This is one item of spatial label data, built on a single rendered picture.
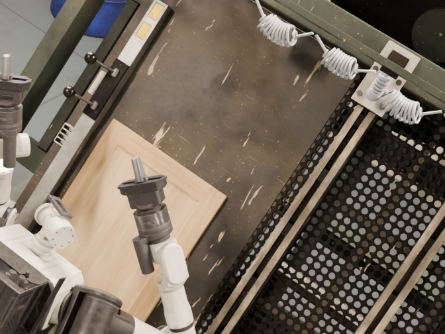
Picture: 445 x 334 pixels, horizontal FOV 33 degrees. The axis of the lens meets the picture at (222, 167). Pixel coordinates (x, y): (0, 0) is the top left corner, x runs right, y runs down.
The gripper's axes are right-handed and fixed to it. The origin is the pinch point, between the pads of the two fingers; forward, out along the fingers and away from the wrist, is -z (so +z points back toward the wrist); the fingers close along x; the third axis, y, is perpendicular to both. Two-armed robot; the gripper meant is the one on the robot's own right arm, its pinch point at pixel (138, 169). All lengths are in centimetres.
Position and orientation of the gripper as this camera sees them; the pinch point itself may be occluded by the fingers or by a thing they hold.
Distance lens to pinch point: 189.2
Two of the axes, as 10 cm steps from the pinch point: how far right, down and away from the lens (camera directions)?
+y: 2.0, -3.2, 9.2
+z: 2.3, 9.3, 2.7
